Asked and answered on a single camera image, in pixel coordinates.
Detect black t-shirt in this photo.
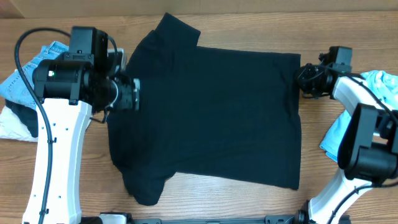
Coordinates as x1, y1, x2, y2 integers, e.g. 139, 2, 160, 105
107, 14, 302, 206

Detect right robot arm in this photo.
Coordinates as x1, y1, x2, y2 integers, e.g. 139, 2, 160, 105
290, 63, 397, 223

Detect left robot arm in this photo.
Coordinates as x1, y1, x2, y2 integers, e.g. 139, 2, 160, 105
22, 57, 139, 223

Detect light blue garment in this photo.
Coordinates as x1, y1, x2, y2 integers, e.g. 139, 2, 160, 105
320, 70, 397, 162

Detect folded dark garment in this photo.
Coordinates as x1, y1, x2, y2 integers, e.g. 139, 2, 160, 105
6, 100, 38, 138

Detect folded blue jeans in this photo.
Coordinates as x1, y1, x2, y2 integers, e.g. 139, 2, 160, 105
1, 41, 69, 110

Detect folded white garment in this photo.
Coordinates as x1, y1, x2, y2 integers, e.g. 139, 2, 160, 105
1, 106, 38, 142

